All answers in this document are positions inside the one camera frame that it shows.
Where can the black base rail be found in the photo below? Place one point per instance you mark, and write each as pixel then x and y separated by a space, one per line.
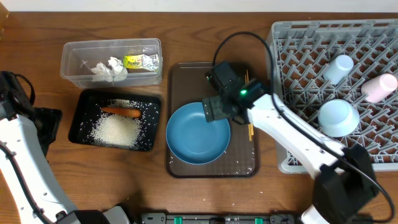
pixel 163 218

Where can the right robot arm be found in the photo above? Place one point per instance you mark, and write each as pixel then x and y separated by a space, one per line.
pixel 344 180

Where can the clear plastic bin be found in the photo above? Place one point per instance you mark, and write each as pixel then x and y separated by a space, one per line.
pixel 78 58

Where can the dark blue plate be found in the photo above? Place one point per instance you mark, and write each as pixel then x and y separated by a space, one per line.
pixel 194 140

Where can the light blue bowl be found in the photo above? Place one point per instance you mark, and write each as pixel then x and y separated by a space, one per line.
pixel 338 118

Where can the wooden chopstick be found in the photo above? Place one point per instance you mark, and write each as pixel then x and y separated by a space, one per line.
pixel 252 129
pixel 249 132

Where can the white tissue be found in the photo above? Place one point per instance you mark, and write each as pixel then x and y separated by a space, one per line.
pixel 119 72
pixel 101 73

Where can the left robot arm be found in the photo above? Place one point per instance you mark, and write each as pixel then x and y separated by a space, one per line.
pixel 26 134

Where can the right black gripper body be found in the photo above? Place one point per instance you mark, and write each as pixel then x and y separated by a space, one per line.
pixel 212 109

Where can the grey dishwasher rack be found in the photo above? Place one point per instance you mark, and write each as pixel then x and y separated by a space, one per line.
pixel 303 51

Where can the black waste tray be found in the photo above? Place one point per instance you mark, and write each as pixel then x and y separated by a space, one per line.
pixel 85 96

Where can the yellow foil snack wrapper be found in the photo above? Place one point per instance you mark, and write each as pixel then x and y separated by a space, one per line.
pixel 146 62

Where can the orange carrot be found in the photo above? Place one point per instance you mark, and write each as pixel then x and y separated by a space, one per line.
pixel 129 112

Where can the pile of white rice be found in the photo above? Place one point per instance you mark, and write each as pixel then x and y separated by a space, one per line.
pixel 100 128

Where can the brown serving tray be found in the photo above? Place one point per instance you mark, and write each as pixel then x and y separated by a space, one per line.
pixel 187 84

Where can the pink cup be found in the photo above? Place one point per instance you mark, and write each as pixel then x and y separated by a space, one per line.
pixel 379 88

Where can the light blue cup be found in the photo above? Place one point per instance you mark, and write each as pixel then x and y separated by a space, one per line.
pixel 339 69

